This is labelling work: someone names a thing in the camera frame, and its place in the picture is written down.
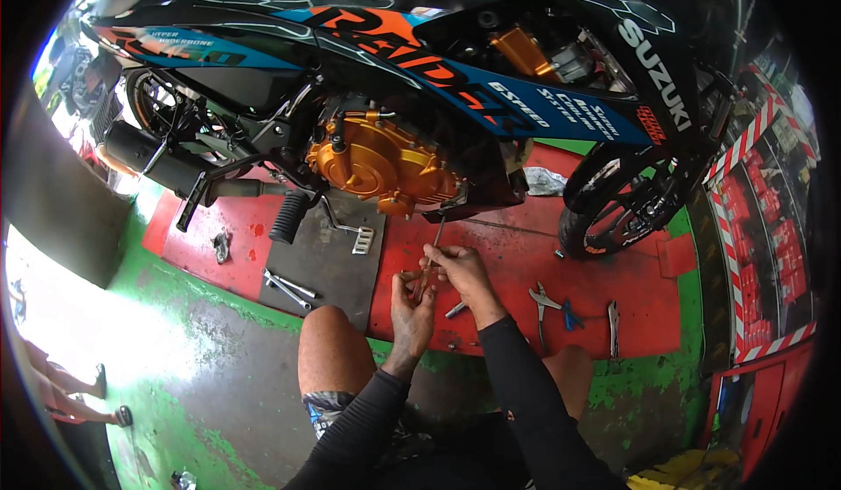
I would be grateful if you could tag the person's right hand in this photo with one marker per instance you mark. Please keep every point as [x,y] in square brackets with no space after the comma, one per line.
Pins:
[470,276]

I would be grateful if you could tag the person's left hand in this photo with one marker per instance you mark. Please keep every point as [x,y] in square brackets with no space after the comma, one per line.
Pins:
[410,322]

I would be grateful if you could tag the person's right fingers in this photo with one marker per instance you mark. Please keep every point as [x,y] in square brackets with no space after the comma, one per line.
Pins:
[440,263]

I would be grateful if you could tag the small silver socket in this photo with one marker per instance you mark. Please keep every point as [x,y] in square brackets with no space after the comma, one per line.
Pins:
[454,310]

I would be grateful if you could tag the grey floor mat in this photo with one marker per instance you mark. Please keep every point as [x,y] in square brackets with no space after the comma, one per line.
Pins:
[322,266]

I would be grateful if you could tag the crumpled white plastic sheet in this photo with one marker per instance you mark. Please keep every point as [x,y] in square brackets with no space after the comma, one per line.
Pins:
[544,181]

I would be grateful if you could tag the silver wrench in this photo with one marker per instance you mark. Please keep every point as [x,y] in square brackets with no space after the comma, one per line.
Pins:
[288,294]
[292,285]

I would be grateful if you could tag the silver locking pliers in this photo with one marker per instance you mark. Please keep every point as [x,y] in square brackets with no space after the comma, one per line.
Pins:
[613,329]

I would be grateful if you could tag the black blue orange motorcycle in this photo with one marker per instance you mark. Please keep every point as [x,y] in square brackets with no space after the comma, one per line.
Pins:
[394,83]

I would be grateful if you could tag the dirty grey rag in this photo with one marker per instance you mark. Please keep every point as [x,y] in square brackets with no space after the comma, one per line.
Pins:
[221,247]

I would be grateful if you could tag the yellow plastic object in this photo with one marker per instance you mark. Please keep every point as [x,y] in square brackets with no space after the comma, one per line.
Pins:
[683,470]

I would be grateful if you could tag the shelf of red boxes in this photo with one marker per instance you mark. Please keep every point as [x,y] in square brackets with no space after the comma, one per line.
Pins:
[762,227]

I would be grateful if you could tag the red cabinet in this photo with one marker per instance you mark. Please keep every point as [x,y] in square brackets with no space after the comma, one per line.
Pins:
[762,404]

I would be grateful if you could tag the parked background motorcycle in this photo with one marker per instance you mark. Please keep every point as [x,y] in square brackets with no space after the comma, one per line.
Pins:
[85,89]

